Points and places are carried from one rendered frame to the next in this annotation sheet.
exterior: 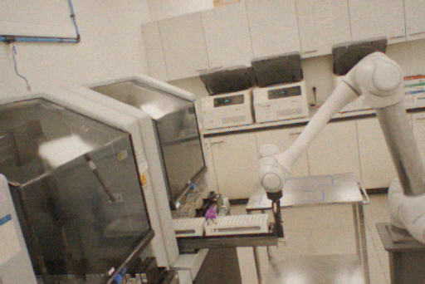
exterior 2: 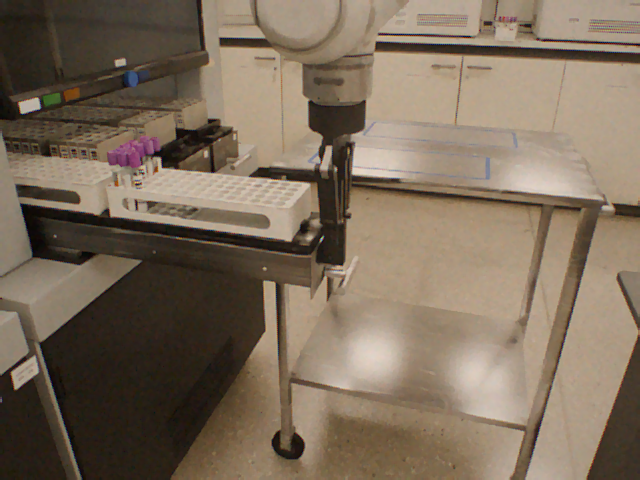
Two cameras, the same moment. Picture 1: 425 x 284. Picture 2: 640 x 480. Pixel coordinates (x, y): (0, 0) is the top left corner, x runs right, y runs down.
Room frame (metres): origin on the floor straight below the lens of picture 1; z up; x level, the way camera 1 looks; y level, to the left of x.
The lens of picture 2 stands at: (0.95, -0.22, 1.13)
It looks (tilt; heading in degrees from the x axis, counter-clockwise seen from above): 26 degrees down; 1
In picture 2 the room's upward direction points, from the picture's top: straight up
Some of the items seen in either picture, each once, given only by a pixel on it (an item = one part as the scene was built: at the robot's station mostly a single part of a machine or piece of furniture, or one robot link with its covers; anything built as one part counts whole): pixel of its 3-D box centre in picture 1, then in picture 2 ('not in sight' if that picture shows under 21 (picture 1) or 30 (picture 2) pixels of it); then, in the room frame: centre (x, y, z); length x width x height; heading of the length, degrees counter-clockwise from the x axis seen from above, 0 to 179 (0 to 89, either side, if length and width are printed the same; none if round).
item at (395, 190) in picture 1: (408, 200); not in sight; (1.55, -0.82, 0.87); 0.18 x 0.16 x 0.22; 171
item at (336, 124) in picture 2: (275, 198); (336, 134); (1.62, -0.24, 0.96); 0.08 x 0.07 x 0.09; 164
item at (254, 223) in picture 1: (236, 226); (208, 204); (1.67, -0.05, 0.83); 0.30 x 0.10 x 0.06; 74
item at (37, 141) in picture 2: not in sight; (57, 146); (1.94, 0.31, 0.85); 0.12 x 0.02 x 0.06; 165
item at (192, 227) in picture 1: (175, 228); (43, 184); (1.76, 0.26, 0.83); 0.30 x 0.10 x 0.06; 74
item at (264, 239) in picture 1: (212, 237); (137, 225); (1.71, 0.08, 0.78); 0.73 x 0.14 x 0.09; 74
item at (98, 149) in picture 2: (190, 213); (113, 151); (1.90, 0.18, 0.85); 0.12 x 0.02 x 0.06; 165
